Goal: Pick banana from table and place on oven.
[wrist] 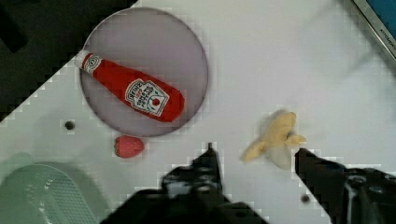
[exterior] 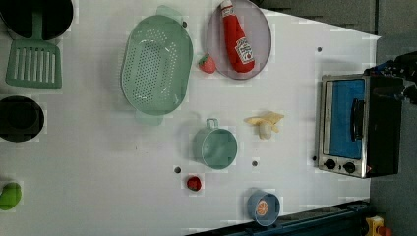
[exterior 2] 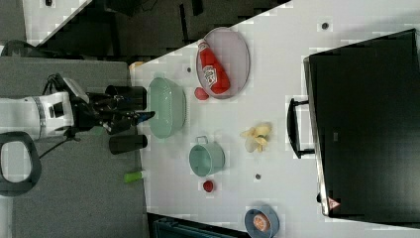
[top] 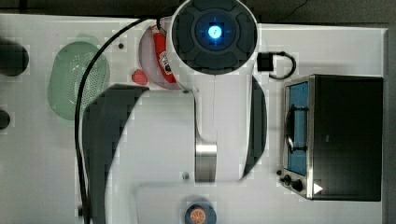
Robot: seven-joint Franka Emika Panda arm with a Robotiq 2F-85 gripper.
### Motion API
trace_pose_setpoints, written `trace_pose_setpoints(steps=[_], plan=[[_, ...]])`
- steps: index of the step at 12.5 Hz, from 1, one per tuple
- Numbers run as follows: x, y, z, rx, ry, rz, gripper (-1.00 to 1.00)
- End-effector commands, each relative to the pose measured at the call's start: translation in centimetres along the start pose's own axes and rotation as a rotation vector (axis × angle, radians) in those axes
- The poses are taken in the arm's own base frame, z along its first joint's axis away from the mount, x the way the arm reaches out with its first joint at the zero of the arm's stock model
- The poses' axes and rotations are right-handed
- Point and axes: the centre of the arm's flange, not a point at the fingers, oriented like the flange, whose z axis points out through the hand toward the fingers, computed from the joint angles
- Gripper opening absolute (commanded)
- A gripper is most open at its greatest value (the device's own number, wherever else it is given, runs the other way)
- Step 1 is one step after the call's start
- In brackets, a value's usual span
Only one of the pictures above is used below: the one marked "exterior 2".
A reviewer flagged mint green toy pot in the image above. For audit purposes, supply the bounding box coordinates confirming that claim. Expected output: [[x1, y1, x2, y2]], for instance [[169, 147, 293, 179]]
[[188, 136, 225, 178]]

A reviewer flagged orange slice toy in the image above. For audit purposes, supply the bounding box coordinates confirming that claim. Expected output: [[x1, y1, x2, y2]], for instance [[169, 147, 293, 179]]
[[253, 213, 270, 232]]

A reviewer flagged black oven door handle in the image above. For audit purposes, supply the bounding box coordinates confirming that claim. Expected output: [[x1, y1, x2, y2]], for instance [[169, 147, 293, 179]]
[[286, 98, 315, 159]]

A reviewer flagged yellow plush peeled banana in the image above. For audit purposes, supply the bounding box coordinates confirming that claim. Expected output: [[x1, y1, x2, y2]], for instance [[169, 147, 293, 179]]
[[240, 123, 271, 153]]

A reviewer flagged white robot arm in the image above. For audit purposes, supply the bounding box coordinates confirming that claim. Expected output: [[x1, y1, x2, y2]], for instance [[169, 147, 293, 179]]
[[1, 90, 156, 197]]

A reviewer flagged green marker pen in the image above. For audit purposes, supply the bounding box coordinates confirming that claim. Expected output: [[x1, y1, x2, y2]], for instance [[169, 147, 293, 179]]
[[124, 171, 147, 183]]

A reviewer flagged mint green colander bowl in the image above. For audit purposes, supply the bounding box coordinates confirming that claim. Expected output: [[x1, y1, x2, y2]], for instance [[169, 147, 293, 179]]
[[149, 77, 186, 139]]

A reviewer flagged small red toy cup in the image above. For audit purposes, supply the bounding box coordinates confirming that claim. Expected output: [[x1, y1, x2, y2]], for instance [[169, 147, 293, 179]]
[[203, 180, 214, 192]]

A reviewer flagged red toy tomato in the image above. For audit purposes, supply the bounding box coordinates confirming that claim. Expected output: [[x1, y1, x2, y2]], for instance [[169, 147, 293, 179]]
[[194, 87, 209, 100]]

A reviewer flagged black cylinder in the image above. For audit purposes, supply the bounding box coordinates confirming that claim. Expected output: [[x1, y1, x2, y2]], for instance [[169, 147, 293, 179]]
[[109, 135, 148, 155], [105, 85, 147, 110]]

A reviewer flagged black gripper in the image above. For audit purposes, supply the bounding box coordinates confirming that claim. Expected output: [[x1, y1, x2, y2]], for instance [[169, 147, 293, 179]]
[[67, 92, 156, 137]]

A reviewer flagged black cylinder upper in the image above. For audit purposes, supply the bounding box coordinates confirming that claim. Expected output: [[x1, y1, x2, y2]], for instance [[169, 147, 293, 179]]
[[105, 85, 147, 110]]

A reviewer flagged red plush ketchup bottle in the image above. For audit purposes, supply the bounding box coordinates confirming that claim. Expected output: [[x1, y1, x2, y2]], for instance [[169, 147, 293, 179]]
[[198, 40, 231, 94]]

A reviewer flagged black cylinder lower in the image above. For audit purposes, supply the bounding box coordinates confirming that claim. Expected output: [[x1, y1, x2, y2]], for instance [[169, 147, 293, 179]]
[[109, 135, 148, 155]]

